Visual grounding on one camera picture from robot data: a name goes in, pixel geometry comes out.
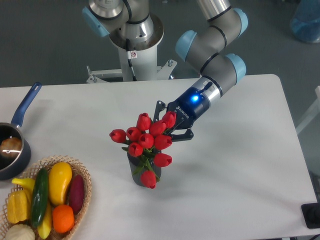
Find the woven wicker basket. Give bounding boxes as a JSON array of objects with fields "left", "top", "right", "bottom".
[{"left": 0, "top": 155, "right": 92, "bottom": 240}]

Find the brown patty in pan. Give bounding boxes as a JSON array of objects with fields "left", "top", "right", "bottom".
[{"left": 0, "top": 137, "right": 22, "bottom": 159}]

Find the yellow banana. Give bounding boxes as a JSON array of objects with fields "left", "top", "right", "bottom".
[{"left": 11, "top": 178, "right": 52, "bottom": 240}]

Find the yellow squash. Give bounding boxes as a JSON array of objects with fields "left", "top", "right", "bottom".
[{"left": 48, "top": 162, "right": 72, "bottom": 206}]

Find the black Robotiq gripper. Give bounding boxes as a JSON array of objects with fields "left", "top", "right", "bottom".
[{"left": 153, "top": 87, "right": 210, "bottom": 142}]

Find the yellow bell pepper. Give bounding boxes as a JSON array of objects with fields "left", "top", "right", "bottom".
[{"left": 7, "top": 189, "right": 32, "bottom": 224}]

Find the green cucumber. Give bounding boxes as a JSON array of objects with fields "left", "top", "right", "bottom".
[{"left": 30, "top": 168, "right": 49, "bottom": 228}]

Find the blue saucepan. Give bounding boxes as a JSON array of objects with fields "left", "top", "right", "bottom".
[{"left": 0, "top": 82, "right": 42, "bottom": 181}]

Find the red tulip bouquet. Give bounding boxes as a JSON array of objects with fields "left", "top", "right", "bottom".
[{"left": 109, "top": 111, "right": 176, "bottom": 189}]

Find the black device at edge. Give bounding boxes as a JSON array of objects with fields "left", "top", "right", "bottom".
[{"left": 301, "top": 202, "right": 320, "bottom": 229}]

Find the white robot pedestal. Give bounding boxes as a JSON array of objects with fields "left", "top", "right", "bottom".
[{"left": 82, "top": 7, "right": 177, "bottom": 83}]

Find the white frame at right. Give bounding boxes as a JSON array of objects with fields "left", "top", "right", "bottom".
[{"left": 295, "top": 86, "right": 320, "bottom": 135}]

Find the white garlic bulb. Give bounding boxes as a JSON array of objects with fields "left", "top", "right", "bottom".
[{"left": 5, "top": 224, "right": 36, "bottom": 240}]

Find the dark grey ribbed vase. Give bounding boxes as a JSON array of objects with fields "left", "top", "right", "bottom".
[{"left": 127, "top": 153, "right": 162, "bottom": 187}]

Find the orange fruit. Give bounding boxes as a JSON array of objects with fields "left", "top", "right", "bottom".
[{"left": 52, "top": 204, "right": 75, "bottom": 234}]

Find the blue transparent container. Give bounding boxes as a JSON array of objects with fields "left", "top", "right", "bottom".
[{"left": 290, "top": 0, "right": 320, "bottom": 43}]

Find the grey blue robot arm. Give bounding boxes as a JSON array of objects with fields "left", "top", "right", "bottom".
[{"left": 82, "top": 0, "right": 248, "bottom": 142}]

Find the purple sweet potato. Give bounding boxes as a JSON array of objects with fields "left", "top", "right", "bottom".
[{"left": 69, "top": 174, "right": 85, "bottom": 214}]

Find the black pedestal cable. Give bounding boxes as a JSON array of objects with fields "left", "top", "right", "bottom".
[{"left": 125, "top": 38, "right": 138, "bottom": 82}]

